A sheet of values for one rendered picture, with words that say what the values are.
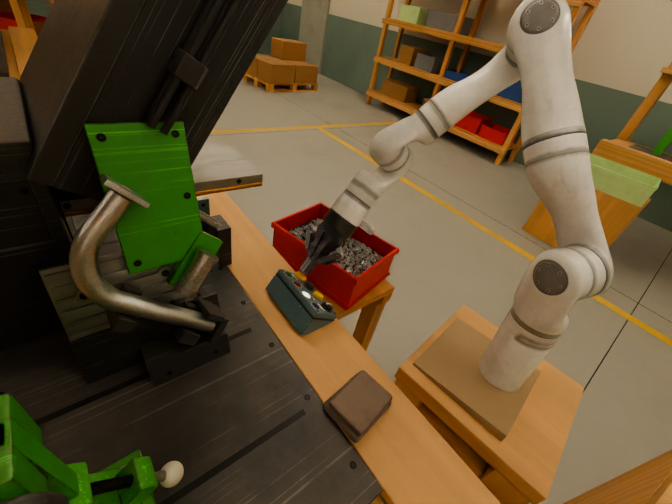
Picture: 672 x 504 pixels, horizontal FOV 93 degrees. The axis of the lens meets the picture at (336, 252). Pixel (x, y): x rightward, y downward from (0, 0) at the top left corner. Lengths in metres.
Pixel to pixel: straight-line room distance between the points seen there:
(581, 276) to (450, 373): 0.33
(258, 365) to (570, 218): 0.60
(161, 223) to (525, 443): 0.76
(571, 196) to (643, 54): 5.08
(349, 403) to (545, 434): 0.42
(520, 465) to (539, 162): 0.54
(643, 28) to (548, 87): 5.09
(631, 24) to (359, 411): 5.57
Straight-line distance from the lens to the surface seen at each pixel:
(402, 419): 0.64
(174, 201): 0.54
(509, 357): 0.74
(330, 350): 0.67
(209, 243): 0.57
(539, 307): 0.66
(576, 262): 0.62
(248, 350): 0.65
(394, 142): 0.68
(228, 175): 0.70
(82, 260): 0.51
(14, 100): 0.72
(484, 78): 0.75
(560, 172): 0.64
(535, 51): 0.69
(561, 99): 0.67
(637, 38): 5.75
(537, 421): 0.85
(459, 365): 0.80
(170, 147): 0.53
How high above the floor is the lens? 1.44
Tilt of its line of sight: 37 degrees down
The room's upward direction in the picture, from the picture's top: 13 degrees clockwise
